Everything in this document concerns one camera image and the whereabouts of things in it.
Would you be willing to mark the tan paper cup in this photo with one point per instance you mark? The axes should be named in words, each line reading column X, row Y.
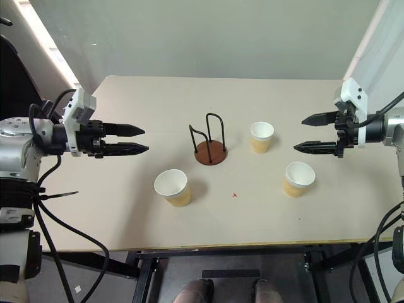
column 173, row 191
column 261, row 137
column 298, row 181

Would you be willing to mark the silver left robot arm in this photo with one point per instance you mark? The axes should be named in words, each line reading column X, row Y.
column 17, row 148

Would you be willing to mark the dark rounded foot shape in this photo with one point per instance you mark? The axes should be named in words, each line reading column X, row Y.
column 268, row 292
column 194, row 292

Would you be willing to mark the black zip tie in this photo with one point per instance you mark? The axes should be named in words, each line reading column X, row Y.
column 61, row 194

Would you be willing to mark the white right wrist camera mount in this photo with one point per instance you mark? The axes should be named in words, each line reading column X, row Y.
column 353, row 93

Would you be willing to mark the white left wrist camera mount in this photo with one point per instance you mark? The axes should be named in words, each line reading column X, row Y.
column 76, row 109

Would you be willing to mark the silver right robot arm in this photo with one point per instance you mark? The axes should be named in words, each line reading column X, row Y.
column 393, row 129

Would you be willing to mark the black metal table frame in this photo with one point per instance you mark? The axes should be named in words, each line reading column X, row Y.
column 145, row 277

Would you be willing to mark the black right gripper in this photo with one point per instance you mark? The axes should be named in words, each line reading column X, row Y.
column 347, row 132

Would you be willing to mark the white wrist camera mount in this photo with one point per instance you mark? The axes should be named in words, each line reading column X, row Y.
column 353, row 93
column 76, row 109

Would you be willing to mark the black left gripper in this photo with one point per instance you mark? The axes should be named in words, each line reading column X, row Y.
column 91, row 135

